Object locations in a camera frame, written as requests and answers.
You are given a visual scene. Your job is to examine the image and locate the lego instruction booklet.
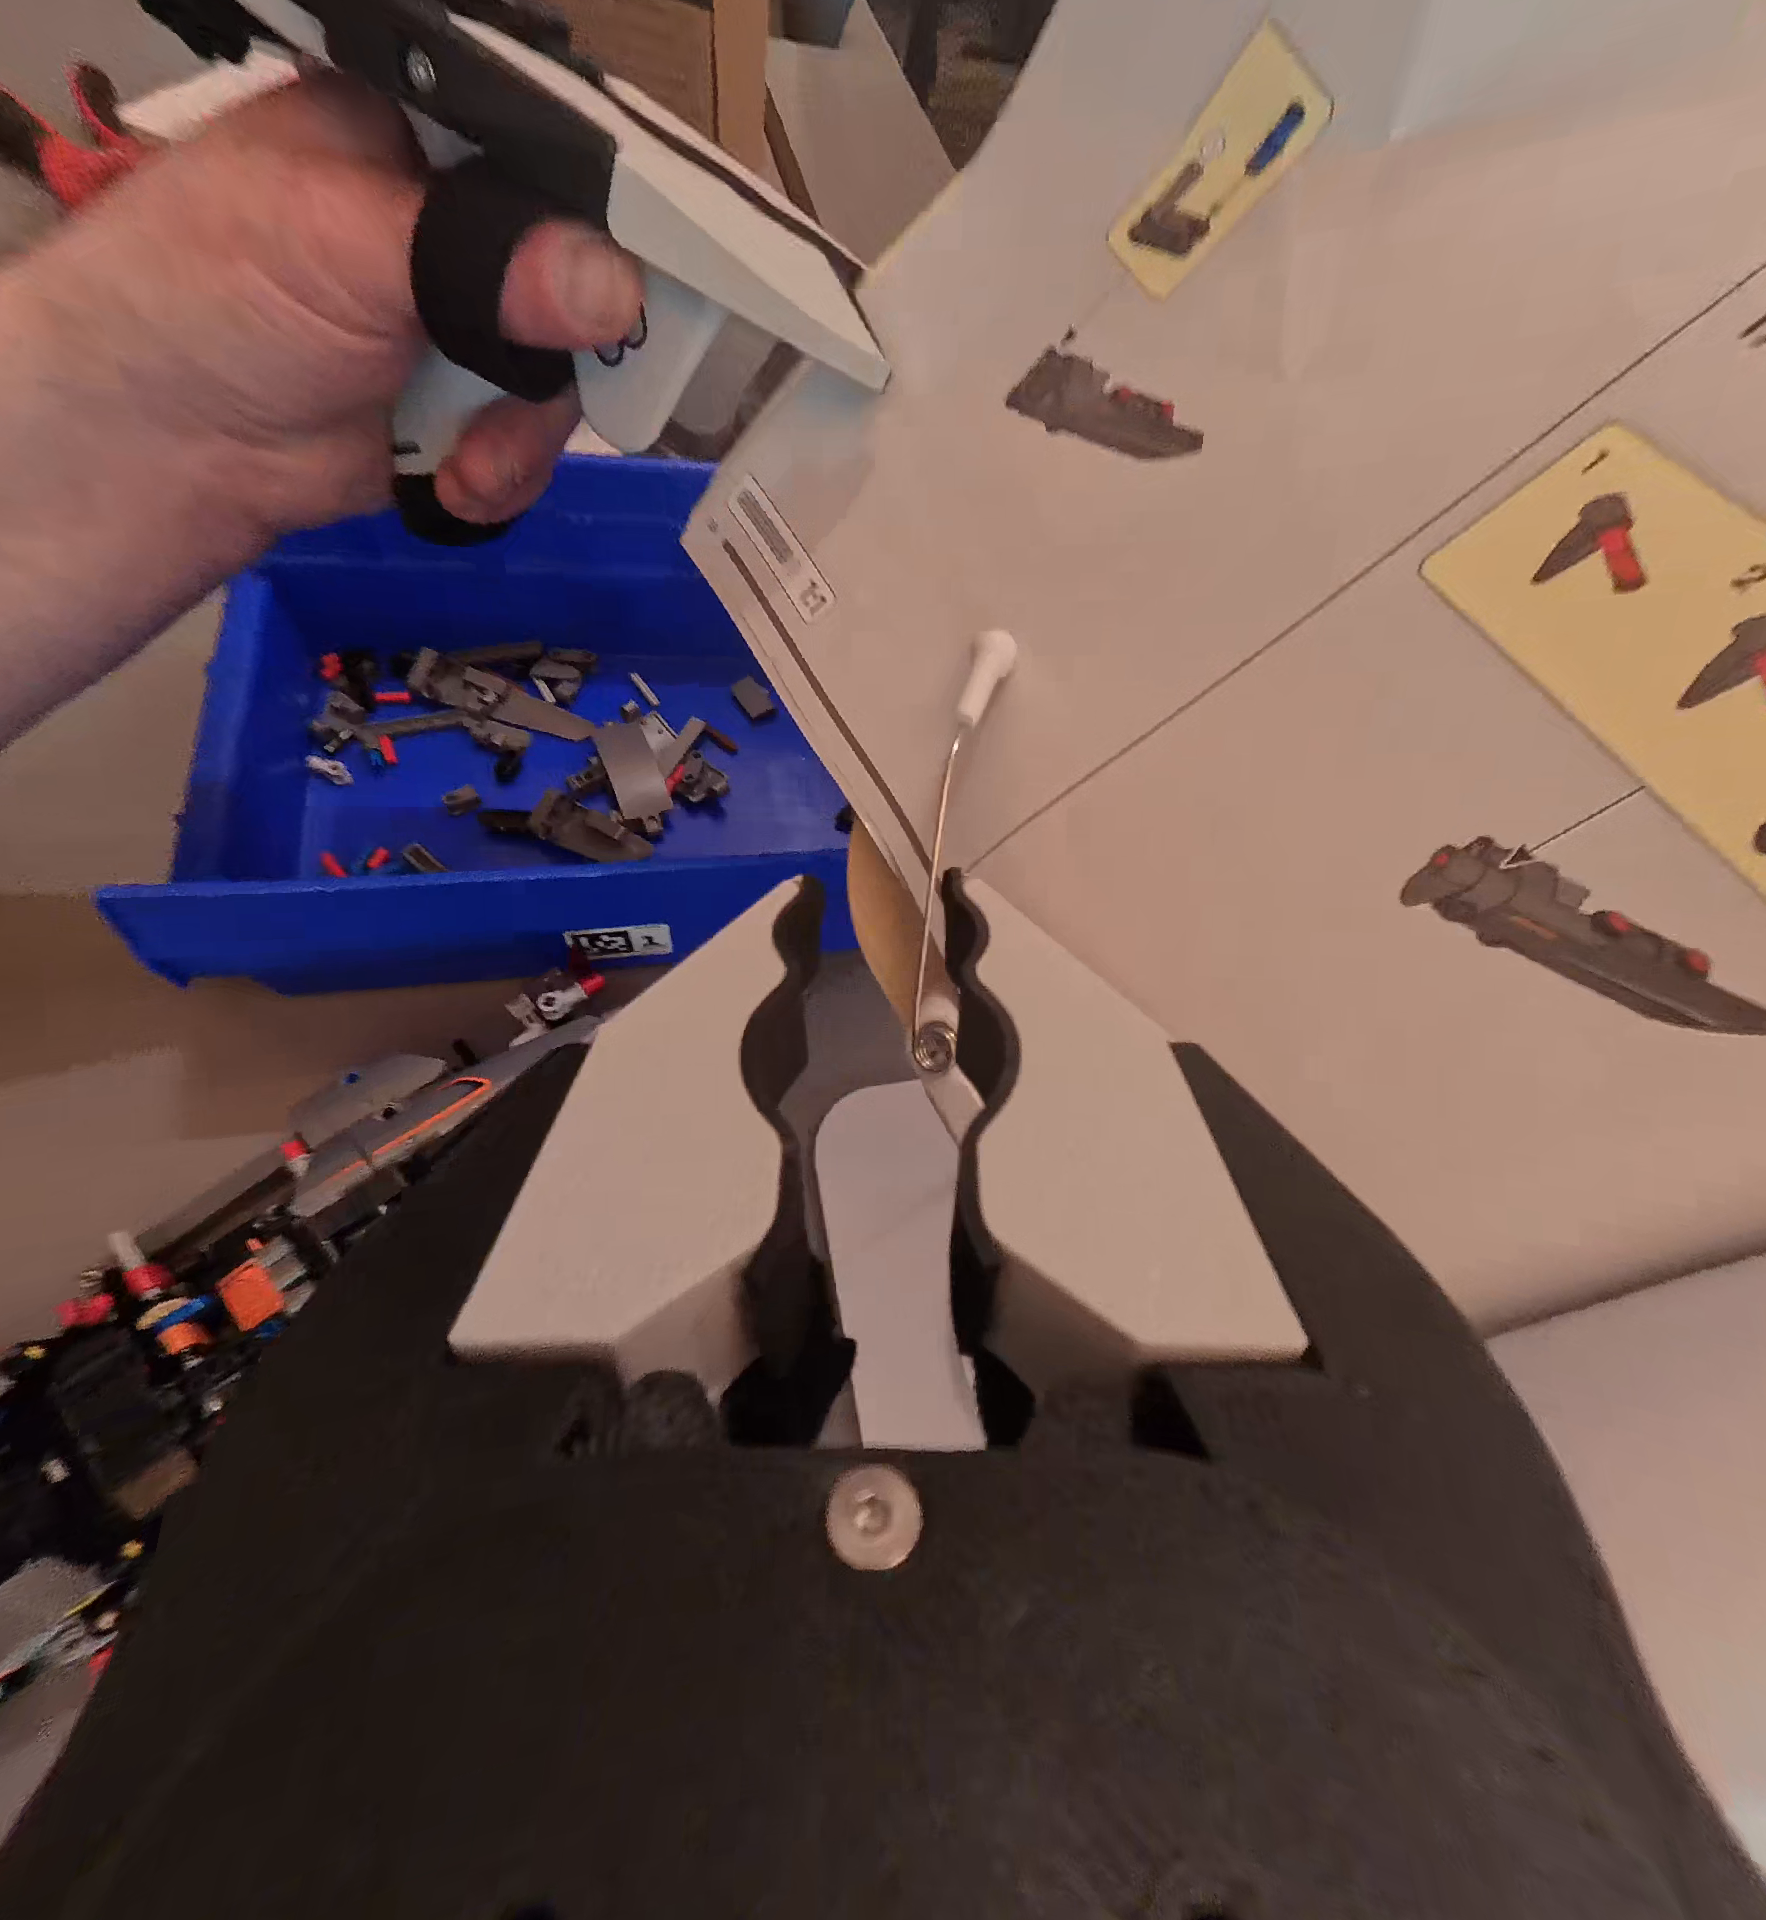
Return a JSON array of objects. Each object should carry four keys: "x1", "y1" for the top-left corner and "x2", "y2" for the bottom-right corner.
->
[{"x1": 680, "y1": 0, "x2": 1766, "y2": 1338}]

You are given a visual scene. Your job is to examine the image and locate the partly built lego car model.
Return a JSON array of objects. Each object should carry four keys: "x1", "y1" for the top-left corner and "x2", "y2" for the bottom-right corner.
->
[{"x1": 0, "y1": 968, "x2": 622, "y2": 1788}]

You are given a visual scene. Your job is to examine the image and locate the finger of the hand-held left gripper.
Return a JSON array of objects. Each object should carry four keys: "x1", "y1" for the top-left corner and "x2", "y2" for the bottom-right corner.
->
[
  {"x1": 610, "y1": 143, "x2": 892, "y2": 393},
  {"x1": 583, "y1": 79, "x2": 868, "y2": 282}
]

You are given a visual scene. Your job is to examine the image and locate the pile of lego pieces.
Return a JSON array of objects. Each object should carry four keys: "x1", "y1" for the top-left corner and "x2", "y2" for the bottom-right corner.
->
[{"x1": 306, "y1": 642, "x2": 748, "y2": 880}]

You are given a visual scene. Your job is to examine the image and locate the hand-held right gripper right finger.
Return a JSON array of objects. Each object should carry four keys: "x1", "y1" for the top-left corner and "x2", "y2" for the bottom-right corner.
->
[{"x1": 943, "y1": 868, "x2": 1308, "y2": 1374}]

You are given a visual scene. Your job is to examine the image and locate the red and black object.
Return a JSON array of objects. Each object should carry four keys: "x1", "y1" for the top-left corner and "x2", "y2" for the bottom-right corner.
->
[{"x1": 0, "y1": 46, "x2": 150, "y2": 209}]

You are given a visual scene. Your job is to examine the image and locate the blue plastic bin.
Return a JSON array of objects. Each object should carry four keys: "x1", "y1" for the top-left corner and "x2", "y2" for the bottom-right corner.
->
[{"x1": 96, "y1": 450, "x2": 863, "y2": 995}]

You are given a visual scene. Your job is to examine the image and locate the person's left hand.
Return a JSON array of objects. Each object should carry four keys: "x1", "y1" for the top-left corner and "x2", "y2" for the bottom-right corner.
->
[{"x1": 58, "y1": 67, "x2": 646, "y2": 595}]

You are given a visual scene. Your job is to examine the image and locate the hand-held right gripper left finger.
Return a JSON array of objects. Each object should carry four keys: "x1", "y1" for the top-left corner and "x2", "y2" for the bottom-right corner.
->
[{"x1": 449, "y1": 878, "x2": 843, "y2": 1374}]

